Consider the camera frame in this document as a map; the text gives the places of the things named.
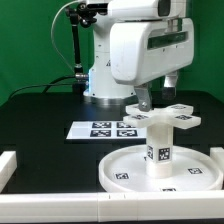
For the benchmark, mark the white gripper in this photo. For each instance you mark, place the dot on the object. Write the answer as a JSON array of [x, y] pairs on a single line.
[[143, 51]]

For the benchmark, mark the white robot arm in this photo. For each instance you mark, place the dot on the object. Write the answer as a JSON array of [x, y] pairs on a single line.
[[102, 86]]

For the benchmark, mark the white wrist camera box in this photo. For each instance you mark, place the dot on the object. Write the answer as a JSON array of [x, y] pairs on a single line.
[[132, 10]]

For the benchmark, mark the white front fence rail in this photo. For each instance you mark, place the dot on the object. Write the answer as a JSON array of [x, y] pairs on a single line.
[[104, 207]]

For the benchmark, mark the white cross-shaped table base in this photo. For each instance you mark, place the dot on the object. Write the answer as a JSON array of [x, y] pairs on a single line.
[[178, 115]]

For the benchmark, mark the white round table top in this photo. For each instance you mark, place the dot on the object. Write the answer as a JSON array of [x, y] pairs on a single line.
[[126, 170]]

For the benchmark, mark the white marker sheet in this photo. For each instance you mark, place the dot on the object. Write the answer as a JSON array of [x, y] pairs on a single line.
[[109, 130]]

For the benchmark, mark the white left fence block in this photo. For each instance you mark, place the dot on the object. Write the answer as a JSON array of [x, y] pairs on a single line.
[[8, 164]]

